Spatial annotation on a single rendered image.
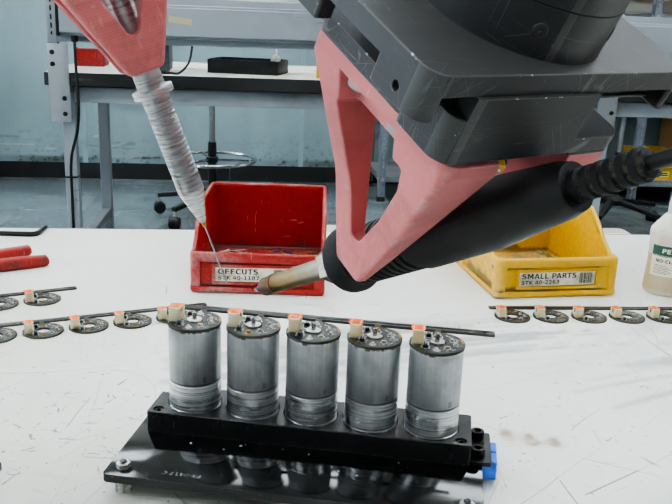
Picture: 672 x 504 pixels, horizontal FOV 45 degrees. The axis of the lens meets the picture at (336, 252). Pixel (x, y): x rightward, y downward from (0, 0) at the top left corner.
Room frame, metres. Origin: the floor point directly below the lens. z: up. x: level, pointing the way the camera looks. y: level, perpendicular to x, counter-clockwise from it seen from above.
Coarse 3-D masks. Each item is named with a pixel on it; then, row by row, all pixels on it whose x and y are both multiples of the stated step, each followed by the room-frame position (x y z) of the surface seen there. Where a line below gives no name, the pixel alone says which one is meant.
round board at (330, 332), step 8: (320, 328) 0.35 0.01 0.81; (328, 328) 0.35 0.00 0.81; (336, 328) 0.35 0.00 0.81; (288, 336) 0.34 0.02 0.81; (296, 336) 0.34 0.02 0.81; (304, 336) 0.34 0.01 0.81; (312, 336) 0.34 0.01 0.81; (320, 336) 0.34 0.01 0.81; (328, 336) 0.34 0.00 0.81; (336, 336) 0.34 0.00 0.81
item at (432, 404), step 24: (432, 360) 0.33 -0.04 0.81; (456, 360) 0.33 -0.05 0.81; (408, 384) 0.33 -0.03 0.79; (432, 384) 0.32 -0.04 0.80; (456, 384) 0.33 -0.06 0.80; (408, 408) 0.33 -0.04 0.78; (432, 408) 0.32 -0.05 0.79; (456, 408) 0.33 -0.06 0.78; (432, 432) 0.32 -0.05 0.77; (456, 432) 0.33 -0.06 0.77
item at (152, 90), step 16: (112, 0) 0.31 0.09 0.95; (128, 0) 0.31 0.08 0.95; (128, 16) 0.31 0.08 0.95; (128, 32) 0.31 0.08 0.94; (144, 80) 0.31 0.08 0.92; (160, 80) 0.32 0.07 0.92; (144, 96) 0.31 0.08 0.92; (160, 96) 0.32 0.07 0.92; (160, 112) 0.32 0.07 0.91; (160, 128) 0.32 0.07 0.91; (176, 128) 0.32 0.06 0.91; (160, 144) 0.32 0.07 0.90; (176, 144) 0.32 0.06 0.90; (176, 160) 0.32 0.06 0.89; (192, 160) 0.32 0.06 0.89; (176, 176) 0.32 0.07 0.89; (192, 176) 0.32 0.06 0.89; (192, 192) 0.32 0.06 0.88
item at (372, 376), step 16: (368, 336) 0.34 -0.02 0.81; (352, 352) 0.33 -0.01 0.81; (368, 352) 0.33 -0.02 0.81; (384, 352) 0.33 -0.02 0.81; (400, 352) 0.34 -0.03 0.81; (352, 368) 0.33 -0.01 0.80; (368, 368) 0.33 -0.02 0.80; (384, 368) 0.33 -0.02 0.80; (352, 384) 0.33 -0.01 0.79; (368, 384) 0.33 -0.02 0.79; (384, 384) 0.33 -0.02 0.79; (352, 400) 0.33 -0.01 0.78; (368, 400) 0.33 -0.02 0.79; (384, 400) 0.33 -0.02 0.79; (352, 416) 0.33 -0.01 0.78; (368, 416) 0.33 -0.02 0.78; (384, 416) 0.33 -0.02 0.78; (368, 432) 0.33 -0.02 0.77
